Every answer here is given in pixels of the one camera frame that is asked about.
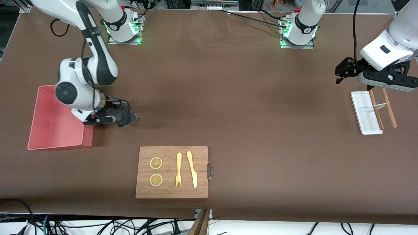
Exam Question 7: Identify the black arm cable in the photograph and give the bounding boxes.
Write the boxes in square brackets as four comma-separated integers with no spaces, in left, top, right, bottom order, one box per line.
[50,18,131,124]
[352,0,368,71]

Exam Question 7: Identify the pink and grey cloth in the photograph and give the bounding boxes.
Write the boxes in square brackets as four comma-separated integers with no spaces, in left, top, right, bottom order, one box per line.
[105,95,138,127]

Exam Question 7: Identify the white rectangular tray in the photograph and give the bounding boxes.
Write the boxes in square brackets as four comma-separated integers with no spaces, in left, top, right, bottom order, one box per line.
[350,91,383,135]

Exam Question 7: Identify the yellow plastic fork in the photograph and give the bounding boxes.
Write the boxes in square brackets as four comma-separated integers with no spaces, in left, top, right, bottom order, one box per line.
[175,152,183,188]

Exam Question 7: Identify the wooden cutting board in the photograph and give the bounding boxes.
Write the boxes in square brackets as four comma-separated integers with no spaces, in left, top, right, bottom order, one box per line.
[135,146,213,199]

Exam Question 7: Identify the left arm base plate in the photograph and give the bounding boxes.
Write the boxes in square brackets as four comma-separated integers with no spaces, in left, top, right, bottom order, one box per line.
[279,17,315,50]

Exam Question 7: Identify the pink plastic bin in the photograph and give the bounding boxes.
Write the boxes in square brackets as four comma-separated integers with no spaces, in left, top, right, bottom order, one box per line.
[27,85,94,151]

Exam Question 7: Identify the wooden rod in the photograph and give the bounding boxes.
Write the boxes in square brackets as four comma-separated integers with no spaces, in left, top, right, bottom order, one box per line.
[381,87,398,129]
[368,89,385,131]

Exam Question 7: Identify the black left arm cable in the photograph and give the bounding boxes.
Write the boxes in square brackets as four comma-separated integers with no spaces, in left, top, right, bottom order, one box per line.
[352,0,368,71]

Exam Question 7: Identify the grey power strip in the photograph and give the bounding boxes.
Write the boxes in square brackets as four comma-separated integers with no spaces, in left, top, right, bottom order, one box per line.
[191,0,239,11]

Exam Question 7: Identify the yellow plastic knife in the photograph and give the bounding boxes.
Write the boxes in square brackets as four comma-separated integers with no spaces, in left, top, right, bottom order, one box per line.
[186,150,198,189]

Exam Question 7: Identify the black looped floor cable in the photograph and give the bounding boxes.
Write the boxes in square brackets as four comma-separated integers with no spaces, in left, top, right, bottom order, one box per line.
[0,198,35,235]

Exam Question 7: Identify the black cable on table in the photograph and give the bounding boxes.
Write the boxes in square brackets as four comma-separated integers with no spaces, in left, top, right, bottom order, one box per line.
[218,9,288,28]

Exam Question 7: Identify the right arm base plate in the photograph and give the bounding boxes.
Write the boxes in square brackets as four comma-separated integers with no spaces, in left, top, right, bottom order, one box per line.
[107,14,145,45]

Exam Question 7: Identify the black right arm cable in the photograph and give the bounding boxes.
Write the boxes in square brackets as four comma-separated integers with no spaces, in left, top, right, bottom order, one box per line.
[50,18,131,124]

